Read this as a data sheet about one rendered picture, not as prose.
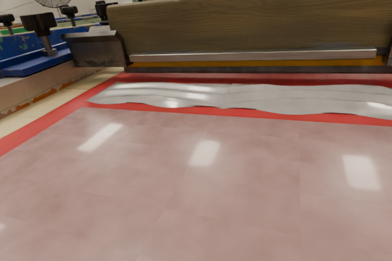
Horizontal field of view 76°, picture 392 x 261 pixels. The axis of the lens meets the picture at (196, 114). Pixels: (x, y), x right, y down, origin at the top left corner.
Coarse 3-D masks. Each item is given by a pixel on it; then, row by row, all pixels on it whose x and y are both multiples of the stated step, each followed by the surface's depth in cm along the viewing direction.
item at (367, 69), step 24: (144, 72) 39; (168, 72) 37; (192, 72) 36; (216, 72) 35; (240, 72) 34; (264, 72) 33; (288, 72) 32; (312, 72) 31; (336, 72) 30; (360, 72) 29; (384, 72) 28
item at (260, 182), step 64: (256, 128) 22; (320, 128) 21; (384, 128) 20; (192, 192) 16; (256, 192) 15; (320, 192) 15; (384, 192) 14; (192, 256) 12; (256, 256) 12; (320, 256) 12; (384, 256) 11
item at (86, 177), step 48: (0, 144) 24; (48, 144) 23; (96, 144) 22; (144, 144) 22; (192, 144) 21; (0, 192) 18; (48, 192) 17; (96, 192) 17; (144, 192) 16; (0, 240) 14; (48, 240) 14; (96, 240) 14; (144, 240) 13
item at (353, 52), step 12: (288, 48) 29; (300, 48) 29; (312, 48) 28; (324, 48) 28; (336, 48) 27; (348, 48) 27; (360, 48) 26; (372, 48) 26; (132, 60) 36; (144, 60) 35; (156, 60) 34; (168, 60) 34; (180, 60) 33; (192, 60) 33; (204, 60) 32; (216, 60) 32; (228, 60) 31; (240, 60) 31; (252, 60) 30; (264, 60) 30; (276, 60) 29
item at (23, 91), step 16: (64, 64) 38; (0, 80) 32; (16, 80) 32; (32, 80) 33; (48, 80) 36; (64, 80) 38; (0, 96) 30; (16, 96) 32; (32, 96) 34; (0, 112) 30
